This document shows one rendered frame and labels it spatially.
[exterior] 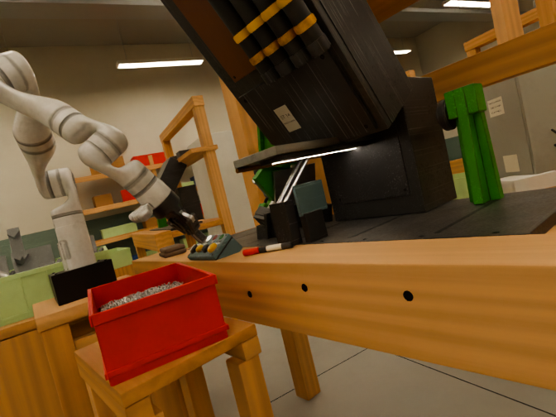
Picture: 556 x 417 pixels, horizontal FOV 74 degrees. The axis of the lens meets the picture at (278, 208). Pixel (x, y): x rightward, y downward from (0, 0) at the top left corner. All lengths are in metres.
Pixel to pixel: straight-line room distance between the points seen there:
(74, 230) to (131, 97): 7.28
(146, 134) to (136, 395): 7.83
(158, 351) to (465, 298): 0.48
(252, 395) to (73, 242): 0.81
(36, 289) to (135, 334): 1.02
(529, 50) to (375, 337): 0.84
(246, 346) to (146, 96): 8.03
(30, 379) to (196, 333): 1.06
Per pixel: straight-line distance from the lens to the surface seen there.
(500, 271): 0.51
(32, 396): 1.71
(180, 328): 0.70
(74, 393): 1.32
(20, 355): 1.67
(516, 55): 1.20
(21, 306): 1.69
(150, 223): 7.60
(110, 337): 0.68
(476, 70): 1.23
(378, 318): 0.63
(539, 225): 0.69
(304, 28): 0.75
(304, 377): 1.99
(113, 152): 0.90
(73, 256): 1.36
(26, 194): 8.10
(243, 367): 0.77
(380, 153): 1.02
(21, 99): 1.03
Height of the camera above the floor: 1.05
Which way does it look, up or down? 3 degrees down
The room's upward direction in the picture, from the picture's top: 13 degrees counter-clockwise
